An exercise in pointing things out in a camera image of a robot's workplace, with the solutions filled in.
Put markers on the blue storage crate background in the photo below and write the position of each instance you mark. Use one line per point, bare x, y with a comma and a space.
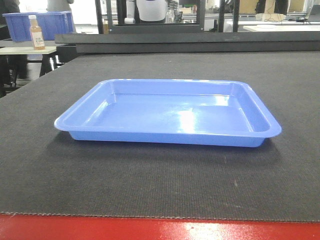
52, 23

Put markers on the orange juice bottle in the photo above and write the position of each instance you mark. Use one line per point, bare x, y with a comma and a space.
36, 33

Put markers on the dark grey table mat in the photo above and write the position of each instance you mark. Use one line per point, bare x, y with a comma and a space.
44, 171

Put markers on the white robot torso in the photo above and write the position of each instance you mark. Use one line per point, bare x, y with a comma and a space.
149, 11

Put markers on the beige side table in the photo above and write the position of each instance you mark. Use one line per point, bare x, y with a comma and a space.
48, 61

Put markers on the black metal frame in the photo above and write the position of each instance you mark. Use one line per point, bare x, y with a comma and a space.
174, 21

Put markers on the black foam board stack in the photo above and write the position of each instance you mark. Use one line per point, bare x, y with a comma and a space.
227, 42

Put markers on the red table edge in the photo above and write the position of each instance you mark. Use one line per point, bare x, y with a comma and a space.
34, 227

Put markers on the white table background right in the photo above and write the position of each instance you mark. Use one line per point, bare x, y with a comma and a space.
282, 28

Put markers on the blue plastic tray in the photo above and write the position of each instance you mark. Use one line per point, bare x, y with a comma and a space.
175, 111

